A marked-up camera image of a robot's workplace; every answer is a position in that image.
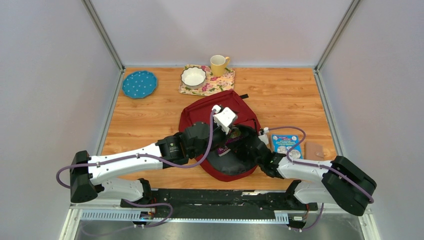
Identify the yellow mug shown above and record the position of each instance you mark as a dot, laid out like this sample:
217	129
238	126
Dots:
218	64

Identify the white scalloped bowl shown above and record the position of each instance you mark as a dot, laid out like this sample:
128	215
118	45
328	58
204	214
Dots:
193	77

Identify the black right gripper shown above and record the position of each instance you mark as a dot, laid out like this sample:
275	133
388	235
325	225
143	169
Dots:
242	143

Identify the brown leather wallet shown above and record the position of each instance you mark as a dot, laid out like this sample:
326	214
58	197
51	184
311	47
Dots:
313	151

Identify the purple treehouse book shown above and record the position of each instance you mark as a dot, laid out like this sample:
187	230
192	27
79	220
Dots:
234	136

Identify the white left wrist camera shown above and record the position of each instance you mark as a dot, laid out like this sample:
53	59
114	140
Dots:
224	117

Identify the floral serving tray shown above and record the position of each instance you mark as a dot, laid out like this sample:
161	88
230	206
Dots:
212	84

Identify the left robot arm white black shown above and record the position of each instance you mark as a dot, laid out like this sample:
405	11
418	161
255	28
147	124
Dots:
98	176

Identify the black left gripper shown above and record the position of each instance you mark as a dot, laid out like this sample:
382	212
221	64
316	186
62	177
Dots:
223	136

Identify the red backpack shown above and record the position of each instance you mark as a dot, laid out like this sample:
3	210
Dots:
228	167

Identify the blue polka dot plate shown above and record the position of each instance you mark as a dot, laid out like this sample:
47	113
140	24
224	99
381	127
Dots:
139	84

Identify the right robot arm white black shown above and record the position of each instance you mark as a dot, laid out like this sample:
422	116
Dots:
337	181

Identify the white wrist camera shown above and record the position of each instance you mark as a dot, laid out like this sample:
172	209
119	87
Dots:
263	135
224	117

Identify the blue comic book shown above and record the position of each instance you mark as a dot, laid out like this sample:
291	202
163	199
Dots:
282	143

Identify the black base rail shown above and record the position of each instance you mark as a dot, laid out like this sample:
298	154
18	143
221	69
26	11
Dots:
219	204

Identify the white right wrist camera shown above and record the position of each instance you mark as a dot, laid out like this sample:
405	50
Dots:
263	135

